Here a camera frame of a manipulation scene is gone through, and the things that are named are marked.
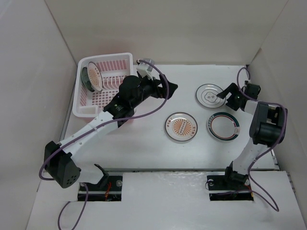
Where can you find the white pink dish rack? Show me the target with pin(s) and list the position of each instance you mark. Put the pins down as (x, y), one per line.
(113, 68)

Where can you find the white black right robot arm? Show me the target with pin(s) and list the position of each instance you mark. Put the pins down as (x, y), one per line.
(267, 130)

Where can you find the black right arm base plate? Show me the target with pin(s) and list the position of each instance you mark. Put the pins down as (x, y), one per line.
(222, 190)

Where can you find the blue floral plate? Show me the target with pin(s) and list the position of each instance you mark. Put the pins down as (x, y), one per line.
(85, 80)

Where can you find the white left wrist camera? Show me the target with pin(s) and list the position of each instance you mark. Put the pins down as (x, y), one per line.
(144, 70)

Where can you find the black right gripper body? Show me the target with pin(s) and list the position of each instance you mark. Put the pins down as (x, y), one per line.
(236, 97)

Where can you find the white plate grey rim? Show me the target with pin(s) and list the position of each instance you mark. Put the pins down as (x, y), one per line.
(206, 95)

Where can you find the green red rimmed plate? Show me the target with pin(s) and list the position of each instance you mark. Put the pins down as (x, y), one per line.
(223, 126)

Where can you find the orange sunburst plate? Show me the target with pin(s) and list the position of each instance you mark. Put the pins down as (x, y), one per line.
(95, 77)
(181, 127)

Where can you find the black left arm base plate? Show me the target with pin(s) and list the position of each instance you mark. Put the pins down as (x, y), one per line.
(110, 192)

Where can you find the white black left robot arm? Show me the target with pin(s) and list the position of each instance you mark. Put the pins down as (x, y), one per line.
(60, 159)

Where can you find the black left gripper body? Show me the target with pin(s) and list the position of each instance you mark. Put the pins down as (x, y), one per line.
(146, 87)

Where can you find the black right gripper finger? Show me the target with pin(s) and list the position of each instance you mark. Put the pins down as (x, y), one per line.
(233, 104)
(232, 89)

